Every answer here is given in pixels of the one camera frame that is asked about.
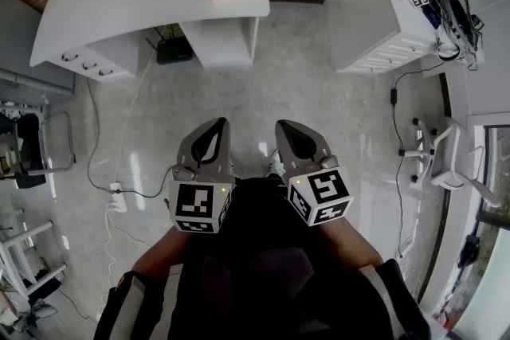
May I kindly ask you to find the thin black floor cable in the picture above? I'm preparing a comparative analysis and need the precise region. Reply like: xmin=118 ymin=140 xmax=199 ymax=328
xmin=389 ymin=62 xmax=441 ymax=260

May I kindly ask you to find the person's left forearm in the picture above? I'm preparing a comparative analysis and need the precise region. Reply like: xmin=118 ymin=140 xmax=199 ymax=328
xmin=131 ymin=225 xmax=198 ymax=282

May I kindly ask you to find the person's right forearm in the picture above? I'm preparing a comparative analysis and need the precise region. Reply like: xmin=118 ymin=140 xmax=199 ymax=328
xmin=316 ymin=215 xmax=384 ymax=272

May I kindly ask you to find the small black device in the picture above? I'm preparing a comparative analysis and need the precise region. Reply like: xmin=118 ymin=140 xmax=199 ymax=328
xmin=457 ymin=233 xmax=481 ymax=268

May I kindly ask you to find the black chair with metal frame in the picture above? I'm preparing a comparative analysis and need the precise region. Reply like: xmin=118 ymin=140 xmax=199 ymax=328
xmin=0 ymin=103 xmax=77 ymax=190

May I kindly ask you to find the white office chair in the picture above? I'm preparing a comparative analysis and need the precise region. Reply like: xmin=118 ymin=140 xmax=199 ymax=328
xmin=398 ymin=116 xmax=501 ymax=209

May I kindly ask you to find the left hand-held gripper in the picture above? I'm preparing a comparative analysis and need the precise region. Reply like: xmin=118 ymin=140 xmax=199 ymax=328
xmin=168 ymin=117 xmax=236 ymax=235

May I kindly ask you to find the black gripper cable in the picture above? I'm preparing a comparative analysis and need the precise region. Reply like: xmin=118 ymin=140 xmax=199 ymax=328
xmin=118 ymin=166 xmax=177 ymax=199

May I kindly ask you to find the white shelf cabinet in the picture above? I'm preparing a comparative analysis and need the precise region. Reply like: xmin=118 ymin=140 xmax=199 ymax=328
xmin=324 ymin=0 xmax=486 ymax=75

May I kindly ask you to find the grey cable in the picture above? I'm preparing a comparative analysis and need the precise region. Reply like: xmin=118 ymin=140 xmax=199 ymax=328
xmin=84 ymin=76 xmax=115 ymax=193

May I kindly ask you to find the person's white striped shoe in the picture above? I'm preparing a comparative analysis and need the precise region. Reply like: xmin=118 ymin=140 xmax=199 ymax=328
xmin=264 ymin=149 xmax=286 ymax=177

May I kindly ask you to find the bundle of black cables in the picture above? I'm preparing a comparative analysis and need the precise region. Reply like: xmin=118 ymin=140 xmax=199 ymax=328
xmin=432 ymin=0 xmax=486 ymax=71

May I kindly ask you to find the white power strip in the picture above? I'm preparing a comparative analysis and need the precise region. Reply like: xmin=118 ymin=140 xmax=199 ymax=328
xmin=108 ymin=182 xmax=129 ymax=213

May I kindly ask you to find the person's black striped top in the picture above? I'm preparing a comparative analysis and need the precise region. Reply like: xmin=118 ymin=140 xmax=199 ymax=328
xmin=93 ymin=174 xmax=434 ymax=340

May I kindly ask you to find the white framed window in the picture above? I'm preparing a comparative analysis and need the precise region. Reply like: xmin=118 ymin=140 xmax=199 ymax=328
xmin=453 ymin=113 xmax=510 ymax=340

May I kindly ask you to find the black router with antennas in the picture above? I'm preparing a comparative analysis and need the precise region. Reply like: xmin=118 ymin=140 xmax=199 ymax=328
xmin=144 ymin=23 xmax=194 ymax=65

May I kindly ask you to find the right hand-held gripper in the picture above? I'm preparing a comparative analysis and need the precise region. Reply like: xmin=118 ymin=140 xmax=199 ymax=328
xmin=274 ymin=120 xmax=355 ymax=228

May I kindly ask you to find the white metal table frame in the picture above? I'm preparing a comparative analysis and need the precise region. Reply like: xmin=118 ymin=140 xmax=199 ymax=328
xmin=0 ymin=221 xmax=68 ymax=302

